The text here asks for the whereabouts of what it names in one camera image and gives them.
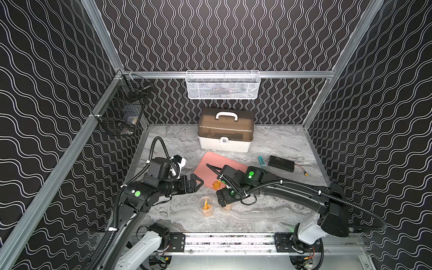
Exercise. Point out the pink plastic tray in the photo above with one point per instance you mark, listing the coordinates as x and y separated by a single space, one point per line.
218 161

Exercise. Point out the black battery pack with cable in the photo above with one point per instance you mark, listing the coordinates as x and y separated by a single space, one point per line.
285 164

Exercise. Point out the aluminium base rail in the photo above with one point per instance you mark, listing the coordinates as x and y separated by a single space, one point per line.
258 244

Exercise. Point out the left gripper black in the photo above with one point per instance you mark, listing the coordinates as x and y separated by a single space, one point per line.
185 185

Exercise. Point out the white wire wall basket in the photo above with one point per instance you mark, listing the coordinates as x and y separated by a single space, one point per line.
223 84

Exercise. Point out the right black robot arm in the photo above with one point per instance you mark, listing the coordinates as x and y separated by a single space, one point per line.
331 209

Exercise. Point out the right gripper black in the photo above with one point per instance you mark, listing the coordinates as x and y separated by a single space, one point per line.
225 199

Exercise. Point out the orange swirl cookie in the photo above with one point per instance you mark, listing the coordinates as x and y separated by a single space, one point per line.
216 185

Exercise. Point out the black wire wall basket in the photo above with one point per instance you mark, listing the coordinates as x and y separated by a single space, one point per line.
123 113

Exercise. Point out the clear cookie jar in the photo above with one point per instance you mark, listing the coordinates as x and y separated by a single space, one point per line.
227 208
206 206

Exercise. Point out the brown white storage box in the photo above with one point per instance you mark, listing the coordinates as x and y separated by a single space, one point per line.
226 130

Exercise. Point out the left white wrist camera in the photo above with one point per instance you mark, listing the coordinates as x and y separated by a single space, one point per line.
178 163

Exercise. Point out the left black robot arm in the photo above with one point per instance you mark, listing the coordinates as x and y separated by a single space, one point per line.
161 177

